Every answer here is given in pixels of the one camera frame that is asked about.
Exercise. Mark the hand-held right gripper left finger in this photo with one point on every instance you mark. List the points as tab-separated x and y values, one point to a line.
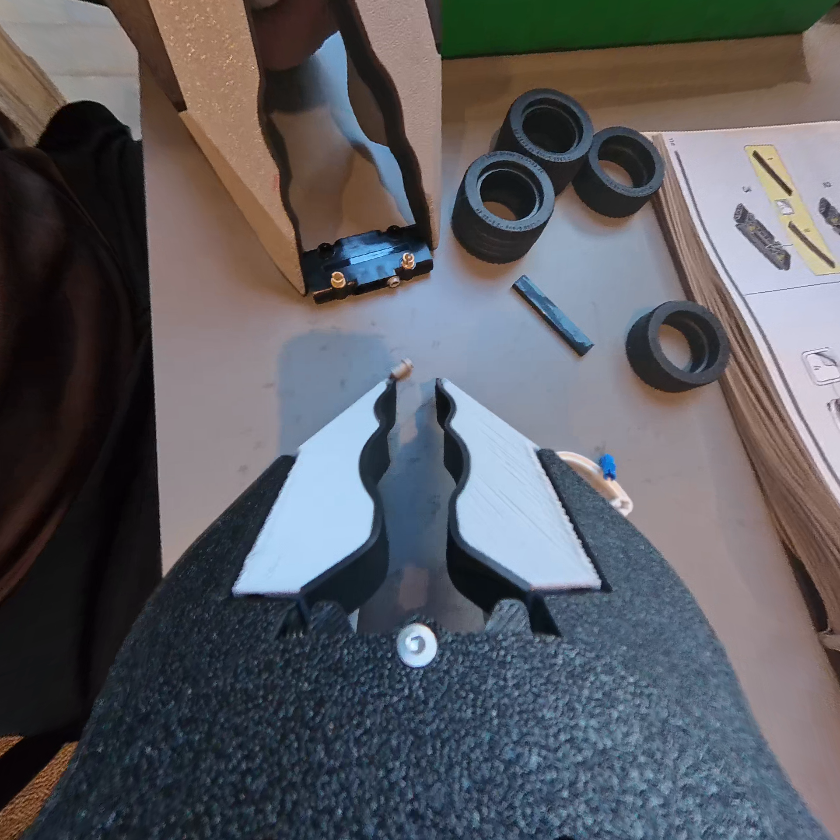
315	512

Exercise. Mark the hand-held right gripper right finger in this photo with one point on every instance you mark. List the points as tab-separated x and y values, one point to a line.
518	518

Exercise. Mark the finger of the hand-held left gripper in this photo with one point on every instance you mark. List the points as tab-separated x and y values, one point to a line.
216	98
407	85

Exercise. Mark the tan toy connector pin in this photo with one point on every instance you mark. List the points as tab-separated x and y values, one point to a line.
402	369

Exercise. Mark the black toy brick assembly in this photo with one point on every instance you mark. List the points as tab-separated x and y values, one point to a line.
367	262

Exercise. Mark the grey desk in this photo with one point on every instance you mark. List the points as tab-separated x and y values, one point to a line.
216	361

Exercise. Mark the white curved toy beam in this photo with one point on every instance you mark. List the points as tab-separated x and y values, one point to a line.
620	500

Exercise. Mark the blue toy connector pin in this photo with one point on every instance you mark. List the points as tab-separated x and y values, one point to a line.
609	466

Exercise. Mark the black rubber toy tire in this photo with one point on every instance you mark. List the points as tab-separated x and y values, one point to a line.
479	236
617	197
518	124
656	367

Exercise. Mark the green box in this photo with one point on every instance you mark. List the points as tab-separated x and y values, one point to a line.
590	26

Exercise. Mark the black flat toy bar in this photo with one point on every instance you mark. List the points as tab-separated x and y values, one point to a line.
552	315

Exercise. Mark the person's dark clothing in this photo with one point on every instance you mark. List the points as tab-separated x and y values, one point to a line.
72	394

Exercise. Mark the thick instruction booklet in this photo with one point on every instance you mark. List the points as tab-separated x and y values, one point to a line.
748	262

